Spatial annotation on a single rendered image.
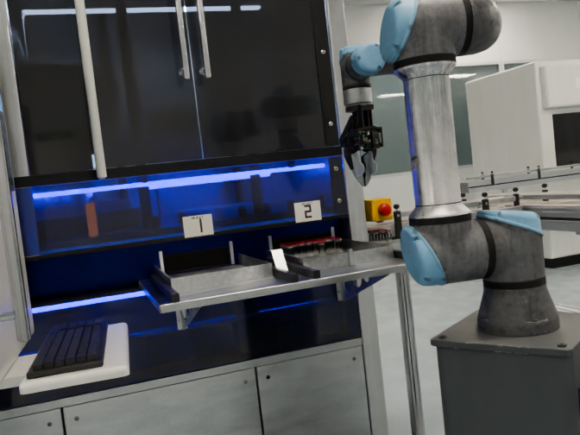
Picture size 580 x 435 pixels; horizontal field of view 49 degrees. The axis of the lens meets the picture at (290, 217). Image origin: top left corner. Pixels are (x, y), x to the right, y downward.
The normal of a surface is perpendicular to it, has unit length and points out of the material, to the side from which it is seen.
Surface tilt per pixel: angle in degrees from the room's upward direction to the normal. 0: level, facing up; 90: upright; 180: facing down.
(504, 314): 72
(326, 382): 90
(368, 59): 90
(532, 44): 90
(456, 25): 104
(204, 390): 90
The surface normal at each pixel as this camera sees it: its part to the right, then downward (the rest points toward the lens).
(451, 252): 0.14, 0.04
